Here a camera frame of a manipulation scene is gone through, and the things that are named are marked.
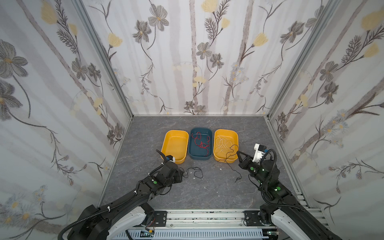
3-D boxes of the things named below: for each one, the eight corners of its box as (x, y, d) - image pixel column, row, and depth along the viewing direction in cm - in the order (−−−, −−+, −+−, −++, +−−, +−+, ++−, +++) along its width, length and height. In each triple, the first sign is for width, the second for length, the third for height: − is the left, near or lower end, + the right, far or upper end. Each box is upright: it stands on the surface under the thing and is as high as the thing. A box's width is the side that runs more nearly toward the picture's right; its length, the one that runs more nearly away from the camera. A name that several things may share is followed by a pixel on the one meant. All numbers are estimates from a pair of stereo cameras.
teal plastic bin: (187, 160, 98) (187, 155, 93) (188, 132, 112) (188, 128, 108) (213, 160, 98) (214, 156, 93) (211, 133, 112) (211, 128, 108)
